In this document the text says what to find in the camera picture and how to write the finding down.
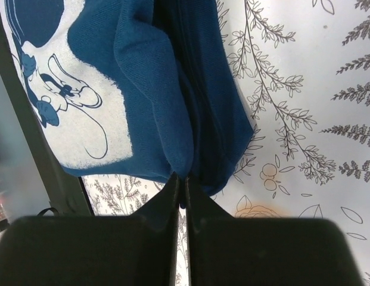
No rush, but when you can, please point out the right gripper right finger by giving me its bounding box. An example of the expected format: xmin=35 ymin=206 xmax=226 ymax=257
xmin=184 ymin=176 xmax=360 ymax=285

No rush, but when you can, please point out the navy blue t shirt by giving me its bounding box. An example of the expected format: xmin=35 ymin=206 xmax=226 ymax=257
xmin=0 ymin=1 xmax=253 ymax=195

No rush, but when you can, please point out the floral patterned table mat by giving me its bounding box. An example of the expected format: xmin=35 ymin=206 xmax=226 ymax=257
xmin=82 ymin=0 xmax=370 ymax=286

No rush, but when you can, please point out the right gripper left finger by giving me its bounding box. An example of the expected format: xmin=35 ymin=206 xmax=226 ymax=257
xmin=0 ymin=174 xmax=181 ymax=285

